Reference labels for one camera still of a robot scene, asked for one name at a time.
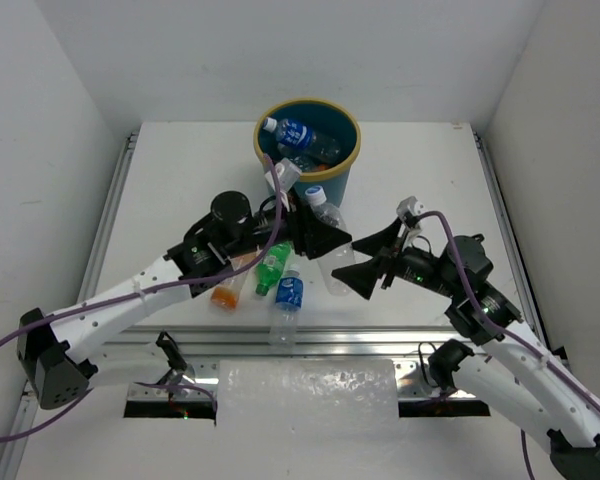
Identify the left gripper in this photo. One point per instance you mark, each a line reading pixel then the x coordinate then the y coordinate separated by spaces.
pixel 296 232

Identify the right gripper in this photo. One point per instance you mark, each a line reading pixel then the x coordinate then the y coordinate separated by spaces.
pixel 362 276

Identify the clear bottle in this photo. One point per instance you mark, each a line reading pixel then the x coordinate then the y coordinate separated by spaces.
pixel 303 162
pixel 335 252

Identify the green plastic bottle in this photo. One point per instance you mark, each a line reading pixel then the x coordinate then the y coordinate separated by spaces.
pixel 270 269

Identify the blue label bottle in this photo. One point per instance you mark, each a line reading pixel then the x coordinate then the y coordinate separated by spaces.
pixel 286 308
pixel 302 138

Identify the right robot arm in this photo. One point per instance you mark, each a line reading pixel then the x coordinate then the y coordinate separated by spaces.
pixel 497 358

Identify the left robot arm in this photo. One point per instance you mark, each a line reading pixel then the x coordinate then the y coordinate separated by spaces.
pixel 61 353

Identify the teal bin with yellow rim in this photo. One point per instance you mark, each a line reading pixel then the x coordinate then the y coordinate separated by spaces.
pixel 326 117

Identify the white front cover plate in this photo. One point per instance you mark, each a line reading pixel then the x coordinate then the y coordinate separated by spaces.
pixel 309 394

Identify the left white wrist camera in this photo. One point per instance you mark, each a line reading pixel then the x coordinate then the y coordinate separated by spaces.
pixel 287 173

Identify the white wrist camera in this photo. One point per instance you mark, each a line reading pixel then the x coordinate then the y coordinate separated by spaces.
pixel 287 173
pixel 409 211

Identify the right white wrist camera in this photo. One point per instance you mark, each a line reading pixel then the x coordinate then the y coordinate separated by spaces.
pixel 409 211

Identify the aluminium front rail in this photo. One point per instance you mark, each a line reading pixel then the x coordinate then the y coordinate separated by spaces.
pixel 202 345

